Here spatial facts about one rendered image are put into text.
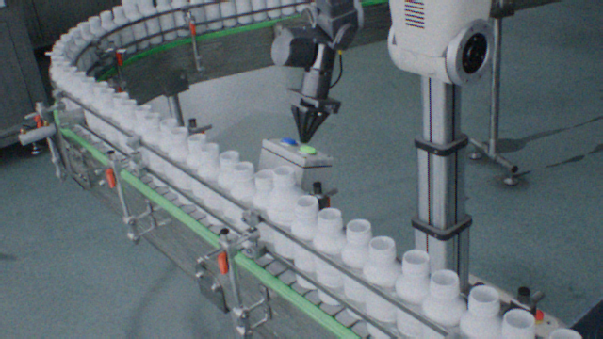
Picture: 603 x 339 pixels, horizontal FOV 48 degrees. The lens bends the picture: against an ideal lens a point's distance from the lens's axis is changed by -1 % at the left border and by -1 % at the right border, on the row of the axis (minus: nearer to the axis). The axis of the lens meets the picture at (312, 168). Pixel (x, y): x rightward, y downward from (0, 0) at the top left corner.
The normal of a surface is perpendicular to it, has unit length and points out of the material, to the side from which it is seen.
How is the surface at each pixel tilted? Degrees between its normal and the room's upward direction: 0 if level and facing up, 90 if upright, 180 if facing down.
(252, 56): 90
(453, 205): 90
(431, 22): 90
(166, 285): 0
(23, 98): 90
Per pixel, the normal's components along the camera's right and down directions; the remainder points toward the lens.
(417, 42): -0.76, 0.37
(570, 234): -0.10, -0.87
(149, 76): 0.74, 0.23
